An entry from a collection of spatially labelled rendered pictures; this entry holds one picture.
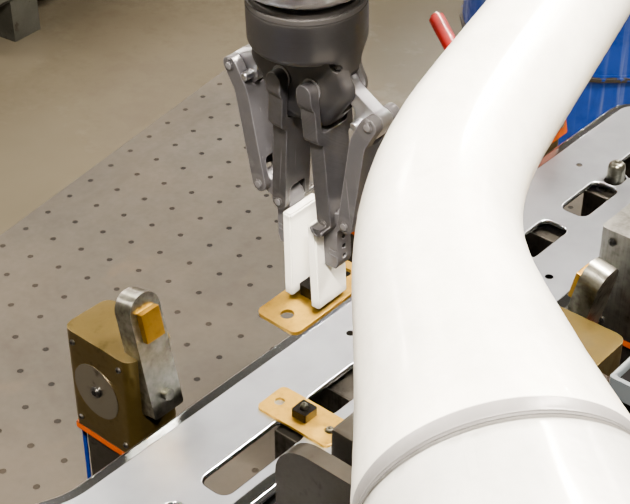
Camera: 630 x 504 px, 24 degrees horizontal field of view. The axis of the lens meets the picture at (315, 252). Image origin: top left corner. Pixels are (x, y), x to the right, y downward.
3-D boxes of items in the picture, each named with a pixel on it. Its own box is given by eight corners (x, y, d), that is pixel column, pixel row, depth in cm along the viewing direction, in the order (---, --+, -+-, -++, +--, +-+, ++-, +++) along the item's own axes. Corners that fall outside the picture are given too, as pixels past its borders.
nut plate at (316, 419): (255, 408, 132) (255, 398, 131) (283, 387, 134) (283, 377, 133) (326, 449, 127) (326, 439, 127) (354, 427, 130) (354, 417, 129)
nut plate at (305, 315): (335, 257, 105) (335, 243, 105) (375, 278, 103) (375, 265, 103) (255, 314, 101) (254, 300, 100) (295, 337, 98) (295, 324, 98)
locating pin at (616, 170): (610, 184, 166) (614, 153, 163) (625, 190, 165) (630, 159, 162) (601, 191, 164) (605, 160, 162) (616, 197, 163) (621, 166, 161)
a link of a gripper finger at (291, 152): (282, 78, 90) (265, 69, 90) (277, 217, 97) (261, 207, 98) (324, 53, 92) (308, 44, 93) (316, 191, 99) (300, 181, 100)
